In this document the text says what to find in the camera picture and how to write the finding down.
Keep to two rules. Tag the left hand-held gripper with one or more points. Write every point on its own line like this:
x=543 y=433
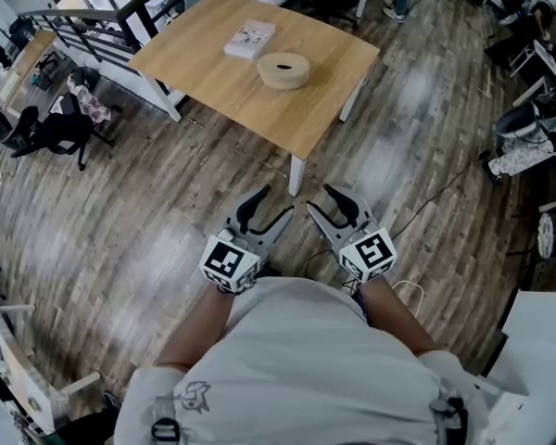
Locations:
x=229 y=262

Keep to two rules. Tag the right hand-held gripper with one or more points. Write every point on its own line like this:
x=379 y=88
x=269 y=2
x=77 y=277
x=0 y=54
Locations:
x=368 y=253

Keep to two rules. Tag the white printed booklet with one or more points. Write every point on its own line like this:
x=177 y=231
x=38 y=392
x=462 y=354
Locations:
x=250 y=40

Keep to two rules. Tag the person's right forearm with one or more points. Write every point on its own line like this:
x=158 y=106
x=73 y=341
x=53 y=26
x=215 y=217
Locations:
x=394 y=313

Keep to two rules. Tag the person's left forearm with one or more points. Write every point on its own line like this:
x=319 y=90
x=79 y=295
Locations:
x=204 y=322

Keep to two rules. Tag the person's white shirt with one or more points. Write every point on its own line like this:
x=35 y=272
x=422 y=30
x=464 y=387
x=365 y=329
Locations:
x=296 y=364

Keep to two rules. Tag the wooden table with white legs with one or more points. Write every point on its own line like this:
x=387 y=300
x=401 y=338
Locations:
x=194 y=67

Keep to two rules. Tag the white patterned cloth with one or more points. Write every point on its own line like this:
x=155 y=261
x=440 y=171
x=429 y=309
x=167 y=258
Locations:
x=521 y=160

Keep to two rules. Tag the grey blue padded seat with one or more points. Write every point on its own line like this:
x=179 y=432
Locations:
x=519 y=123

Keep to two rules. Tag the pink patterned cloth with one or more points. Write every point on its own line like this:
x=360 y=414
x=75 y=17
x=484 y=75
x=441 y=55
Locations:
x=92 y=102

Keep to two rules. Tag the white spoked wheel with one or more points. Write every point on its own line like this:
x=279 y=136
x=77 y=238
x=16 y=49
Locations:
x=547 y=234

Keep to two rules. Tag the black office chair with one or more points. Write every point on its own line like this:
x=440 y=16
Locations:
x=51 y=132

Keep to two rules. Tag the white desk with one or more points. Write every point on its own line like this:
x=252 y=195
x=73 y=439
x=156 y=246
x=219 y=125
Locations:
x=542 y=341

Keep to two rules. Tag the black metal railing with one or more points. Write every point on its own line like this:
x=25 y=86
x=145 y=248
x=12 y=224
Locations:
x=97 y=40

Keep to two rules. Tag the light wooden desk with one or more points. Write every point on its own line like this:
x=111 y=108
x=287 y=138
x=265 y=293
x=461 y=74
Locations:
x=28 y=63

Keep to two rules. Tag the white wooden shelf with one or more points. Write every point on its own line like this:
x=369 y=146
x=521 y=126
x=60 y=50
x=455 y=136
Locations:
x=14 y=369

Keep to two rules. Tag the white frame table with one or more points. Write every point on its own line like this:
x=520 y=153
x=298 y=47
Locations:
x=544 y=56

